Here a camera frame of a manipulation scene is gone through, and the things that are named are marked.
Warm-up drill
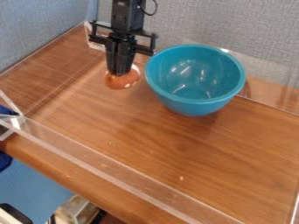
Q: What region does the brown and white toy mushroom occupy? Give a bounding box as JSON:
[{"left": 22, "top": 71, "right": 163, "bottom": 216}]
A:
[{"left": 104, "top": 65, "right": 140, "bottom": 89}]

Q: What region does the black and white object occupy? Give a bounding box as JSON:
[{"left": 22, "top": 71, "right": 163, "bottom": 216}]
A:
[{"left": 0, "top": 203, "right": 33, "bottom": 224}]

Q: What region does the blue plastic bowl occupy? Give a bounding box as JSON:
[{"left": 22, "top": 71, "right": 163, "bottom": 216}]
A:
[{"left": 144, "top": 44, "right": 247, "bottom": 116}]

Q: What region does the clear acrylic front barrier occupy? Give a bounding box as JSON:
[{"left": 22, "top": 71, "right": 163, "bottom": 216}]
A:
[{"left": 0, "top": 116, "right": 243, "bottom": 224}]

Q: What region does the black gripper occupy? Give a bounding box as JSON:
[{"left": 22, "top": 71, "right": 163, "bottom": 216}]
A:
[{"left": 88, "top": 21, "right": 157, "bottom": 76}]

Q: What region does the clear acrylic barrier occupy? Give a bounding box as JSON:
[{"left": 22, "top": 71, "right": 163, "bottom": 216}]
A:
[
  {"left": 0, "top": 116, "right": 243, "bottom": 224},
  {"left": 83, "top": 20, "right": 299, "bottom": 116}
]

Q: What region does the blue cloth object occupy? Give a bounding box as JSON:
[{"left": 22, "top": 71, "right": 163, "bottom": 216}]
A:
[{"left": 0, "top": 104, "right": 18, "bottom": 172}]

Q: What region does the clear acrylic back barrier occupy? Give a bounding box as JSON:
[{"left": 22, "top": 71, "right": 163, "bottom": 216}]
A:
[{"left": 83, "top": 20, "right": 299, "bottom": 116}]

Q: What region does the clear acrylic corner bracket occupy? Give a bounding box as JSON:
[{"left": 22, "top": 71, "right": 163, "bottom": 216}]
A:
[{"left": 83, "top": 19, "right": 125, "bottom": 54}]

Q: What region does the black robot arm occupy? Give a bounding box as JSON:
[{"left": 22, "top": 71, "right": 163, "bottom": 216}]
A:
[{"left": 88, "top": 0, "right": 157, "bottom": 76}]

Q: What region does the beige box under table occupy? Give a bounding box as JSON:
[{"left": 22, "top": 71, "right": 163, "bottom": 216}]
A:
[{"left": 46, "top": 195, "right": 99, "bottom": 224}]

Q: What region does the clear acrylic left bracket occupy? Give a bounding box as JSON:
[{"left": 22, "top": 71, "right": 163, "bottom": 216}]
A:
[{"left": 0, "top": 90, "right": 24, "bottom": 142}]

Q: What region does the black cable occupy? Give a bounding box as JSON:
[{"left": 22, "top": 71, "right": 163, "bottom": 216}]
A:
[{"left": 139, "top": 0, "right": 159, "bottom": 17}]

